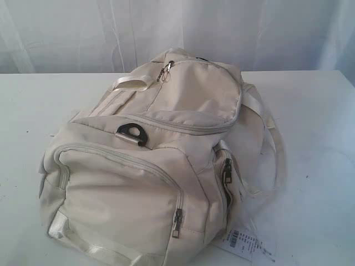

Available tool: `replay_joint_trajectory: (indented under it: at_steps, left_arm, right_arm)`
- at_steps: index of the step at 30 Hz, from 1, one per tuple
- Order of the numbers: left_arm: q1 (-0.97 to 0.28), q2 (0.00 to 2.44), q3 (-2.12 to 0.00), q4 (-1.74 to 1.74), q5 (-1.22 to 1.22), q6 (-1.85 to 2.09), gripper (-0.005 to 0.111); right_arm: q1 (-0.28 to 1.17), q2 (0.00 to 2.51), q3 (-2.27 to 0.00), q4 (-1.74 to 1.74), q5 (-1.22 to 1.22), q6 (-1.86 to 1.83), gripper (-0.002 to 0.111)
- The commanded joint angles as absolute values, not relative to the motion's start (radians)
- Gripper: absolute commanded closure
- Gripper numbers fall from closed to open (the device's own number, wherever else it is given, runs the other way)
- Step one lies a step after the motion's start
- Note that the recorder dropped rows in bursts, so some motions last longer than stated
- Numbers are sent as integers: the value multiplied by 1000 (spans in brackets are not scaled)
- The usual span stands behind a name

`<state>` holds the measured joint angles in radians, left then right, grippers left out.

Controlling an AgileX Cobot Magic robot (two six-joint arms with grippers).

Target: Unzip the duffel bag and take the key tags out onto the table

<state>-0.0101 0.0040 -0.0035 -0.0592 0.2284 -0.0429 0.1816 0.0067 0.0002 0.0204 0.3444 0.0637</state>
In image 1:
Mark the cream fabric duffel bag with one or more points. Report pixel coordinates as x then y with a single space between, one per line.
212 145

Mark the white paper label tag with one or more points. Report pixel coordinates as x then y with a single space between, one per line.
258 249

